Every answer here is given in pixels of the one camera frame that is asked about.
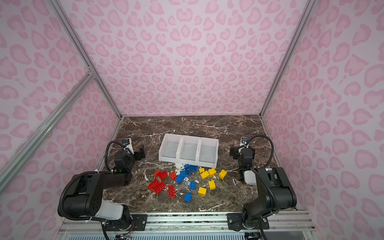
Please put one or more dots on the long red lego brick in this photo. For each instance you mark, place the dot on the long red lego brick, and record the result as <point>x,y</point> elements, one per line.
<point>160,187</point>
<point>171,191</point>
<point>153,185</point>

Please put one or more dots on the aluminium frame strut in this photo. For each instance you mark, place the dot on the aluminium frame strut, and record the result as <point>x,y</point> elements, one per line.
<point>19,160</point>

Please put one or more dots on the small red lego brick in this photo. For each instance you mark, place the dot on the small red lego brick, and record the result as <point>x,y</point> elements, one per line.
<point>157,173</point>

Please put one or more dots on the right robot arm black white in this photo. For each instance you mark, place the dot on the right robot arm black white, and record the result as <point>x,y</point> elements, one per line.
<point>275,192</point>

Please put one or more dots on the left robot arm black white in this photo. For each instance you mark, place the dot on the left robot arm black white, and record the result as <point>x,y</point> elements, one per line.
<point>82,197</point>

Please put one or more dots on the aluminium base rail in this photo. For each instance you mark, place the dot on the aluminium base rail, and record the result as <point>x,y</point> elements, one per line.
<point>286,225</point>

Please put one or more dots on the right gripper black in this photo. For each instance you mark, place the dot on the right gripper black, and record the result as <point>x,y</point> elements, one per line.
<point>236,152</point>

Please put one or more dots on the red lego brick square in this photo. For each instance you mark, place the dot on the red lego brick square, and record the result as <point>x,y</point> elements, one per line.
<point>173,175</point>

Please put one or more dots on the white three-compartment bin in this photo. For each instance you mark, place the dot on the white three-compartment bin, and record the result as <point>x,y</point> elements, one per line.
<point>197,151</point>

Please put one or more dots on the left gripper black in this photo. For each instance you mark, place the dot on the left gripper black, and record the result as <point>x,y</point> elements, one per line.
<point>138,157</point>

